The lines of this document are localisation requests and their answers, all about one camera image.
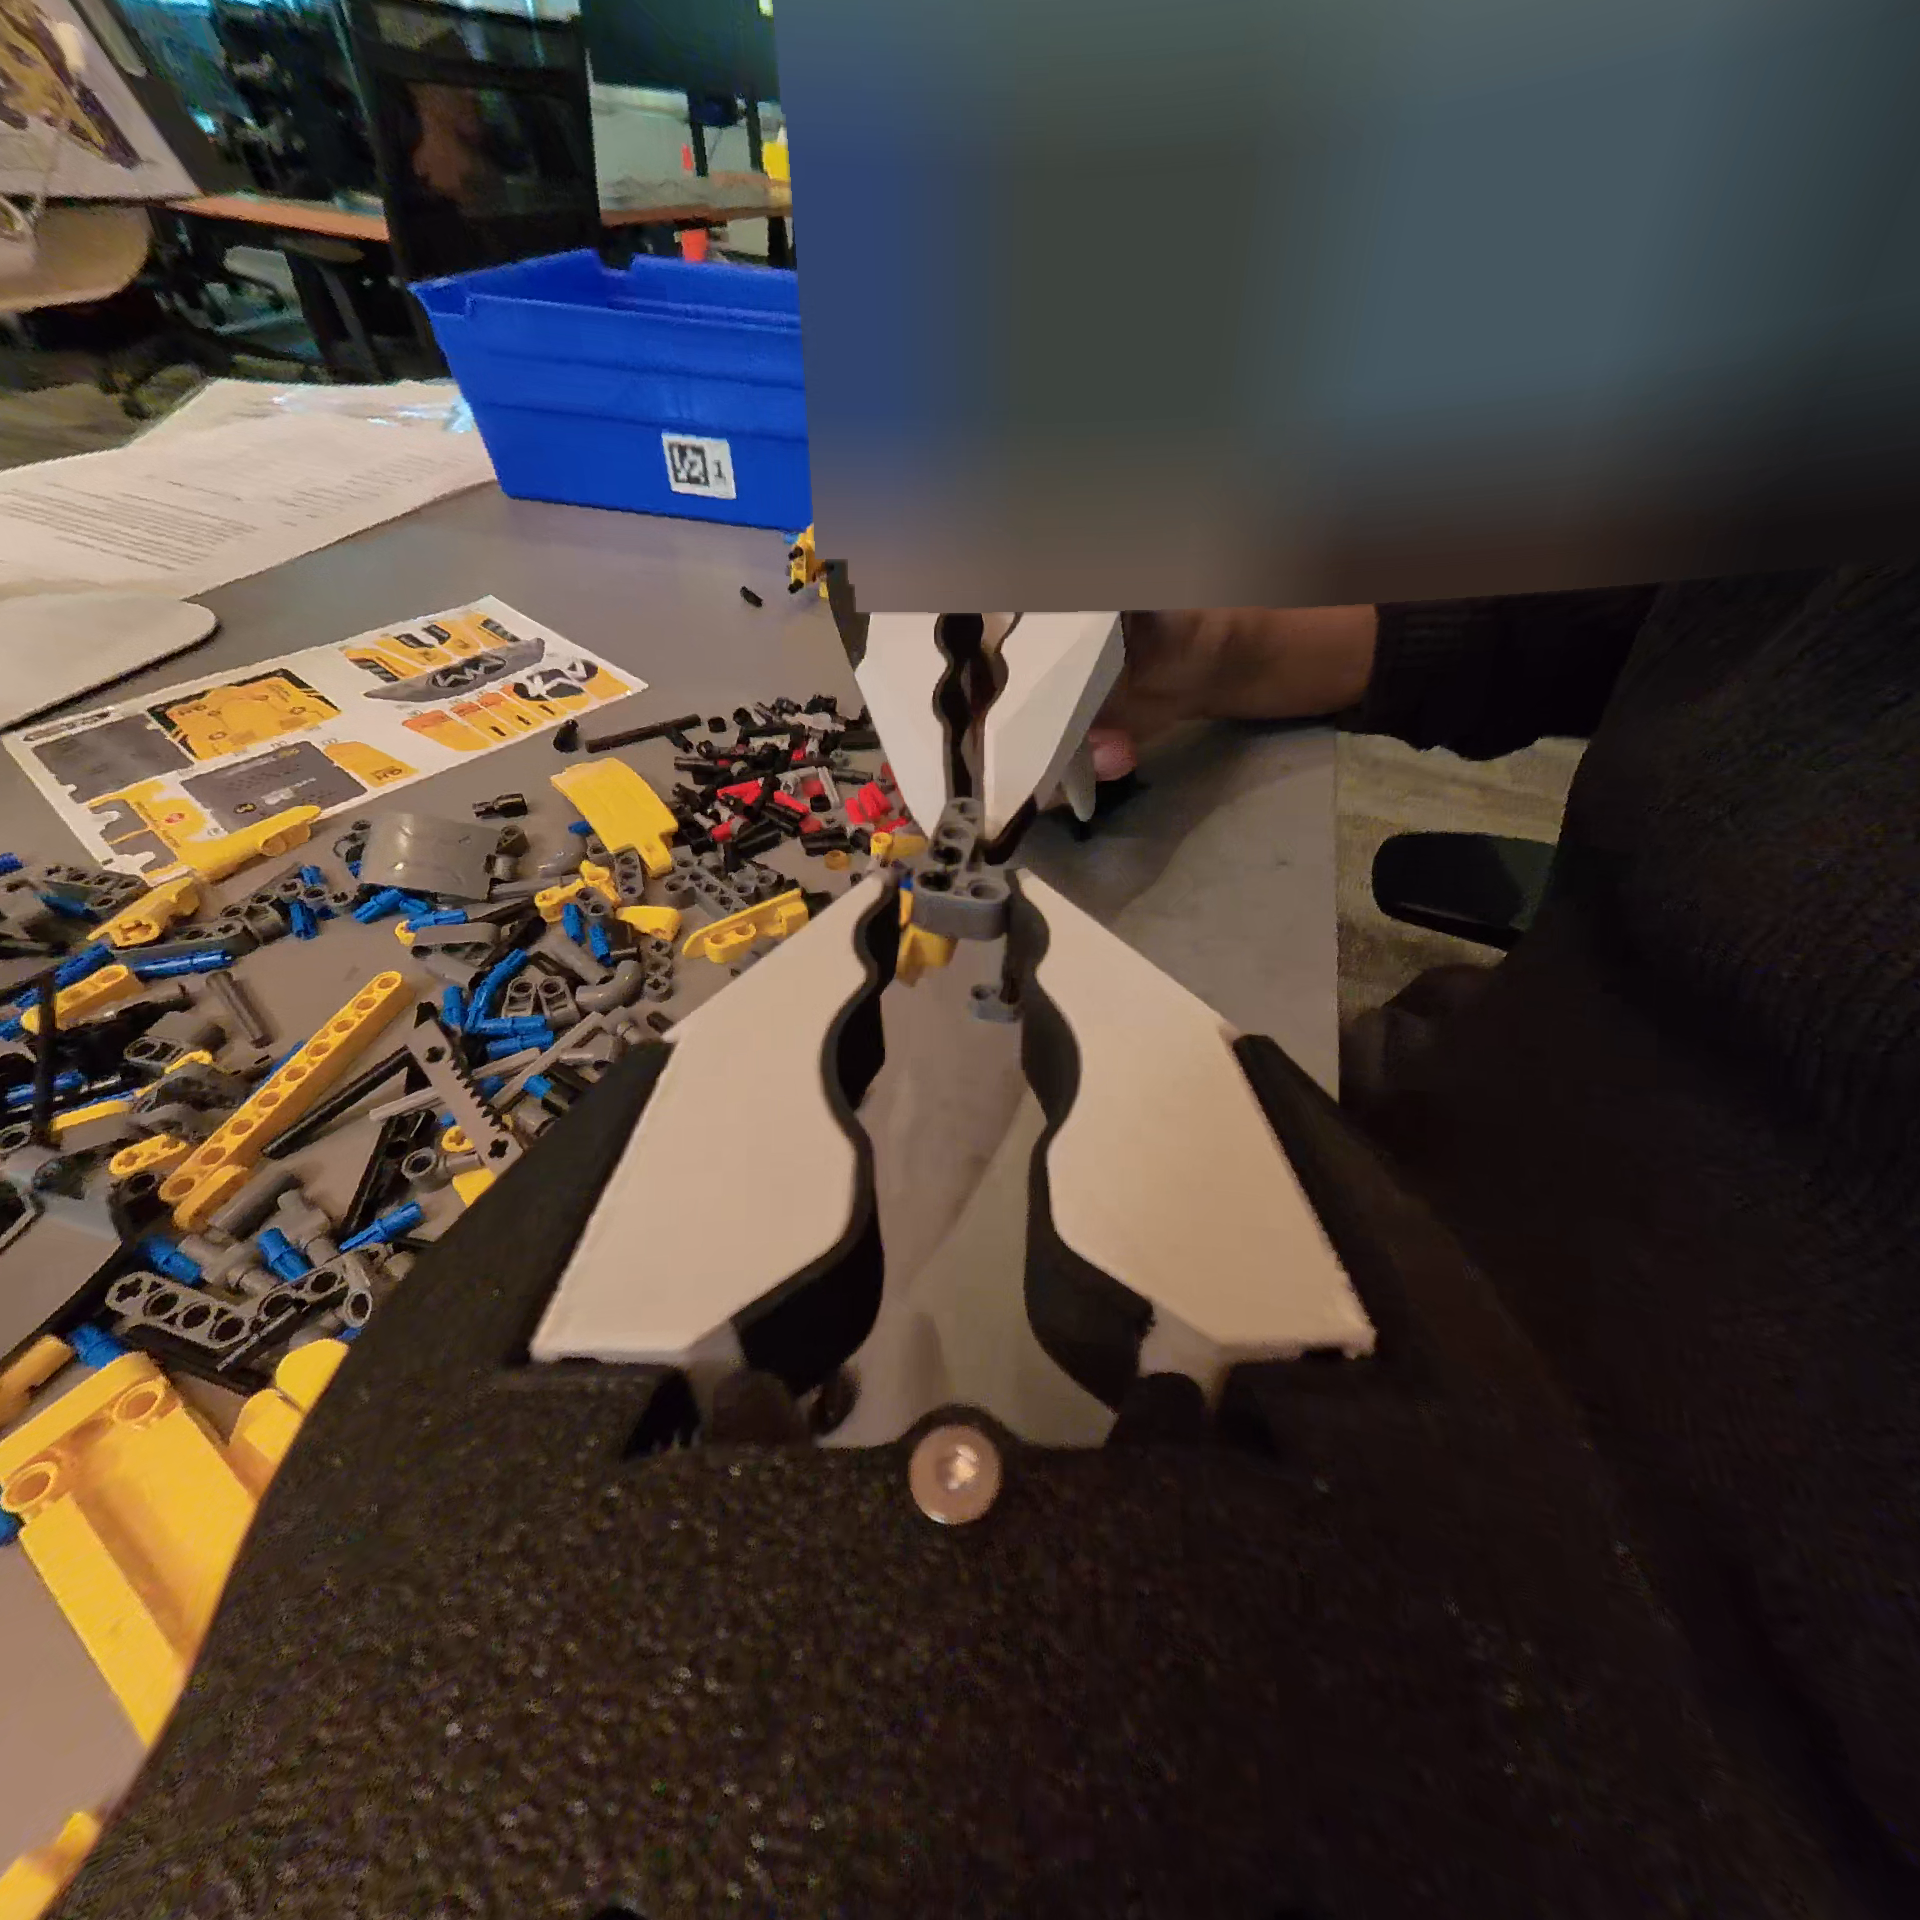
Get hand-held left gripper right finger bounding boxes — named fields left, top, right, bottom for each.
left=1014, top=873, right=1378, bottom=1407

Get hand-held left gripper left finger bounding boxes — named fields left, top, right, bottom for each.
left=527, top=873, right=898, bottom=1391

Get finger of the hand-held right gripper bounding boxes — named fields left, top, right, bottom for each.
left=855, top=613, right=969, bottom=854
left=971, top=613, right=1127, bottom=867

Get yellow and grey toy assembly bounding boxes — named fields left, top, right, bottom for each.
left=893, top=795, right=1027, bottom=1023

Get pile of toy building pieces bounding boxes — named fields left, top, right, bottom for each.
left=0, top=692, right=920, bottom=1920

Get person's right forearm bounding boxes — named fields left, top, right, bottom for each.
left=1275, top=575, right=1665, bottom=759

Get person's right hand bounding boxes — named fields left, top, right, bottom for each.
left=1093, top=613, right=1290, bottom=783

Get grey toothed rack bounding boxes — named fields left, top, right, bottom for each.
left=405, top=1000, right=520, bottom=1177

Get yellow curved panel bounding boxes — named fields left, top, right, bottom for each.
left=551, top=756, right=680, bottom=873

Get black chair armrest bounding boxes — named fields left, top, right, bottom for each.
left=1371, top=831, right=1561, bottom=950

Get grey curved panel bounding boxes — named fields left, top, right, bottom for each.
left=355, top=809, right=520, bottom=903

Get blue plastic bin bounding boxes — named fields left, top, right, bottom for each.
left=410, top=247, right=810, bottom=535

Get yellow perforated beam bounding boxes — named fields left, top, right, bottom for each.
left=158, top=972, right=415, bottom=1232

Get yellow sticker sheet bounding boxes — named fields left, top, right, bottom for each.
left=7, top=597, right=647, bottom=879

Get black computer monitor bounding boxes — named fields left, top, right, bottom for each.
left=584, top=0, right=776, bottom=91

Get printed paper sheets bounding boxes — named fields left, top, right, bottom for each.
left=0, top=375, right=499, bottom=601

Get low wooden desk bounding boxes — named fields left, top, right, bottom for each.
left=163, top=164, right=790, bottom=377

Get white book stand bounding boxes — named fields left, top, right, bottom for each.
left=0, top=195, right=222, bottom=734

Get open instruction booklet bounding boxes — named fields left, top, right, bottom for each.
left=0, top=0, right=200, bottom=203

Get large yellow frame block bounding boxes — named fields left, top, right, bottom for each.
left=0, top=1350, right=309, bottom=1749

